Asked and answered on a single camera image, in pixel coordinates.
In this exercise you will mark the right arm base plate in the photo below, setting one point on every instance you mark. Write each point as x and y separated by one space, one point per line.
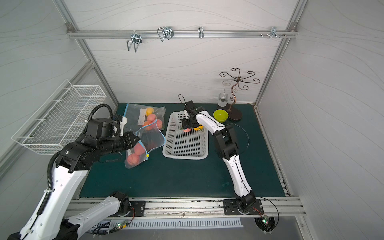
231 208

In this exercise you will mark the aluminium top rail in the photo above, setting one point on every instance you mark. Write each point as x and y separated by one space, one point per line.
179 34

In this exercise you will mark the white plastic perforated basket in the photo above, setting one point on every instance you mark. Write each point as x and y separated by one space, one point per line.
192 145

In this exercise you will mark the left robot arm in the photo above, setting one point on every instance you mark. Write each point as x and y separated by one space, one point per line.
66 170

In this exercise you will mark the white wire wall basket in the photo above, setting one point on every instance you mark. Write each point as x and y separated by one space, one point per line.
60 119

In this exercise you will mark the yellow peach back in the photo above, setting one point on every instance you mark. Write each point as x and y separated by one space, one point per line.
199 128

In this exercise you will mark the metal hook centre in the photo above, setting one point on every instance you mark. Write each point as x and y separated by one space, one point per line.
165 33

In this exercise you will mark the metal double hook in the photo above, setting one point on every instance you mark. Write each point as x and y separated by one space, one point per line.
134 42

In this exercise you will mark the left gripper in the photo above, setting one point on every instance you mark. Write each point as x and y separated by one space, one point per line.
132 141

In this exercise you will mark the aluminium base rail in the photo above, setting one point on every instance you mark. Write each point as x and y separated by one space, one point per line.
161 208

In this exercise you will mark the clear zip-top bag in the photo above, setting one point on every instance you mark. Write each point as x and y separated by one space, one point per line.
136 115
150 140

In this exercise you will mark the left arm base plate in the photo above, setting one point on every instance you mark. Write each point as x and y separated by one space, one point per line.
136 208

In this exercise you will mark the green plastic bowl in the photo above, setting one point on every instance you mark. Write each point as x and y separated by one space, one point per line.
221 115

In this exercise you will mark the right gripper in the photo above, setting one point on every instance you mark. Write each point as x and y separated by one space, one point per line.
188 122

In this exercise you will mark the brown metal hook stand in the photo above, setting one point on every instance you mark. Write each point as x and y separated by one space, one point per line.
233 84

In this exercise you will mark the small metal hook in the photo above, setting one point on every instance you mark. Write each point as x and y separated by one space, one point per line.
201 32

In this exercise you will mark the white vent strip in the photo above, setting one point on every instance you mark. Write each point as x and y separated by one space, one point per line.
194 223

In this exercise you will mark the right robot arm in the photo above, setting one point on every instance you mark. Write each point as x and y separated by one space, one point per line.
227 148

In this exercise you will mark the orange red peach front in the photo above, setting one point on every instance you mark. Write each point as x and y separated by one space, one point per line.
147 125

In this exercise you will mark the metal hook right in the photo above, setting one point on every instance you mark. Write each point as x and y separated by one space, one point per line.
274 33

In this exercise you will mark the orange yellow peach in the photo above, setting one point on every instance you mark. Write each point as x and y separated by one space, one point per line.
149 111

